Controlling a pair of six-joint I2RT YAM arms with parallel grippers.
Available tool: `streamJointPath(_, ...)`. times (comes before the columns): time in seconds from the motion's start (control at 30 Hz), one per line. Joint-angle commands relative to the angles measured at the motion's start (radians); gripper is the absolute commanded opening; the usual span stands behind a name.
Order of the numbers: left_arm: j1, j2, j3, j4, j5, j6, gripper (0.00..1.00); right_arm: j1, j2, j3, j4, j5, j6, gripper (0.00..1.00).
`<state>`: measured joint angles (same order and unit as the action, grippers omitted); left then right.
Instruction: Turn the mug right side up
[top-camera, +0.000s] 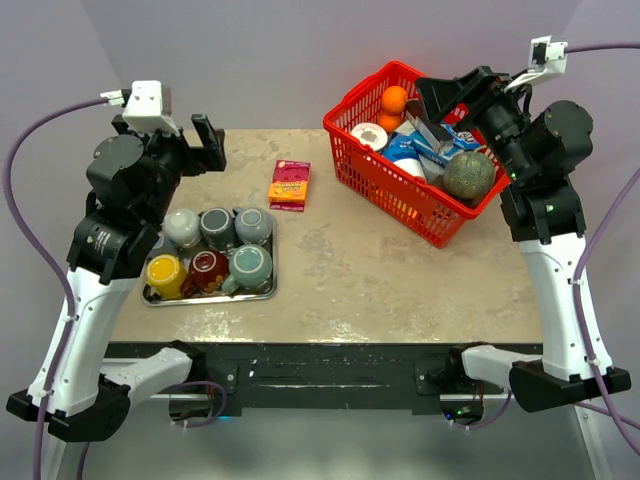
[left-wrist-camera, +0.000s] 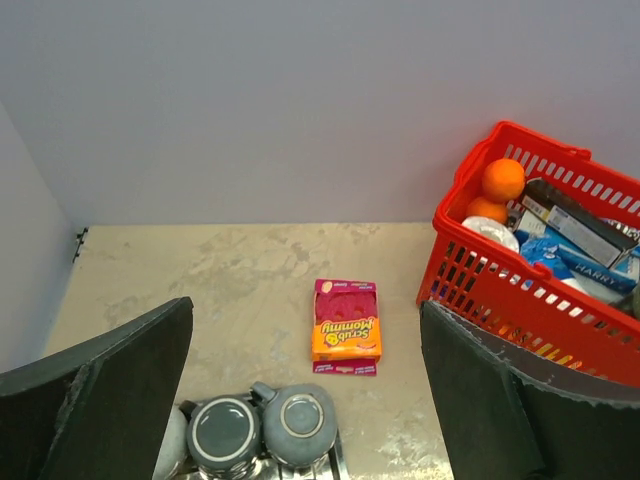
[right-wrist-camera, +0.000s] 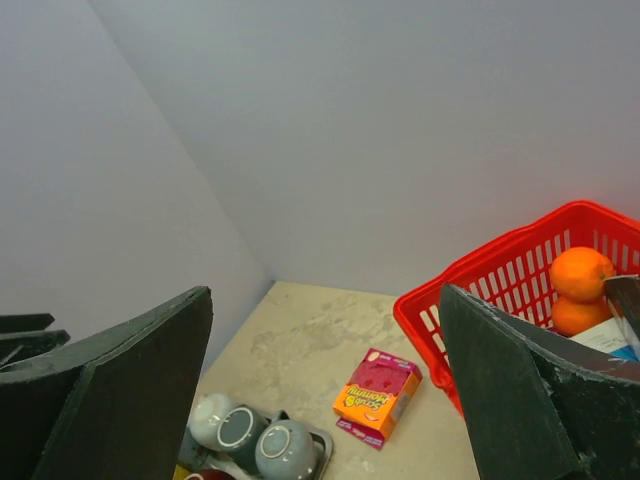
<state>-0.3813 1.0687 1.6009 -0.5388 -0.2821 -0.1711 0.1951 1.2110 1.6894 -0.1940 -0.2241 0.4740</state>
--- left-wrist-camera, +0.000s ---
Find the orange fruit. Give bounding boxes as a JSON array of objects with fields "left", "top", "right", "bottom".
[
  {"left": 482, "top": 158, "right": 526, "bottom": 203},
  {"left": 466, "top": 196, "right": 508, "bottom": 225}
]

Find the black wall bracket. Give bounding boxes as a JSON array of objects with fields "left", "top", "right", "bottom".
[{"left": 72, "top": 227, "right": 89, "bottom": 263}]

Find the dark grey upside-down mug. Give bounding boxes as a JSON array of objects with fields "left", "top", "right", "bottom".
[{"left": 180, "top": 395, "right": 262, "bottom": 479}]

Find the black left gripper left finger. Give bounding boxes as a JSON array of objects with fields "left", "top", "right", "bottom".
[{"left": 1, "top": 297, "right": 193, "bottom": 479}]

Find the red plastic shopping basket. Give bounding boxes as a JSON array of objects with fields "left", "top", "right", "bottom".
[{"left": 417, "top": 121, "right": 639, "bottom": 386}]

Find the pale grey upside-down mug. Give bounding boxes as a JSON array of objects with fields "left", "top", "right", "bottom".
[{"left": 151, "top": 405, "right": 188, "bottom": 480}]

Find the Scrub Mommy sponge pack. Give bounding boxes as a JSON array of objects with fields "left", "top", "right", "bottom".
[{"left": 311, "top": 279, "right": 383, "bottom": 377}]

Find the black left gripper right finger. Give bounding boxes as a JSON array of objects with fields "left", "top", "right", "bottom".
[{"left": 420, "top": 301, "right": 639, "bottom": 479}]

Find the blue plastic snack bag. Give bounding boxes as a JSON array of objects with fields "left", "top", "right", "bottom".
[{"left": 520, "top": 236, "right": 575, "bottom": 281}]

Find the blue Harry's box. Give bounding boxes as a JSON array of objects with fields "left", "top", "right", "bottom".
[{"left": 514, "top": 208, "right": 640, "bottom": 295}]

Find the light grey-blue upside-down mug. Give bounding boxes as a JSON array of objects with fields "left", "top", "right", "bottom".
[{"left": 251, "top": 382, "right": 338, "bottom": 468}]

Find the upper orange fruit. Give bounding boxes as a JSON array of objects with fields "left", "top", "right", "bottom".
[{"left": 482, "top": 158, "right": 526, "bottom": 203}]

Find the dark long carton box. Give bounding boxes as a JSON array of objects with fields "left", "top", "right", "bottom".
[{"left": 522, "top": 178, "right": 638, "bottom": 268}]

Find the steel drying tray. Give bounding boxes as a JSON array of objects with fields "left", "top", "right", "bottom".
[{"left": 171, "top": 391, "right": 350, "bottom": 480}]

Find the lower orange fruit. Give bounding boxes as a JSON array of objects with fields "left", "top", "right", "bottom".
[{"left": 466, "top": 196, "right": 508, "bottom": 225}]

